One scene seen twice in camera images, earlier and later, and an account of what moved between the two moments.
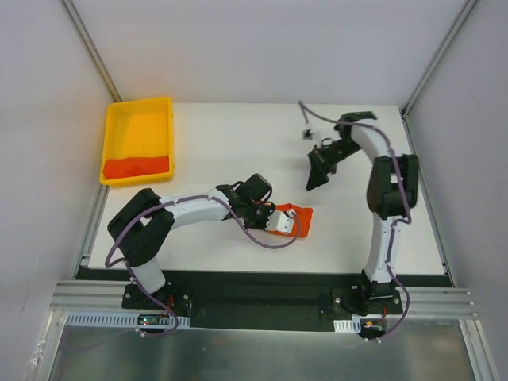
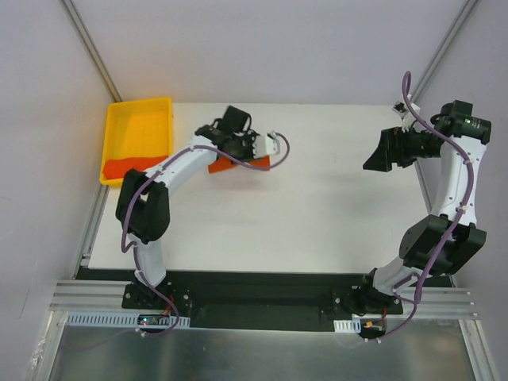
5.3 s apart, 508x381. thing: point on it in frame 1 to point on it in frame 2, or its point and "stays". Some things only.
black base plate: x=266 y=300 stays
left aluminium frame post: x=92 y=49 stays
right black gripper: x=321 y=162 to x=399 y=147
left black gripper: x=261 y=217 to x=246 y=147
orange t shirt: x=302 y=222 to x=221 y=163
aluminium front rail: x=84 y=296 stays
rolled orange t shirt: x=119 y=167 stays
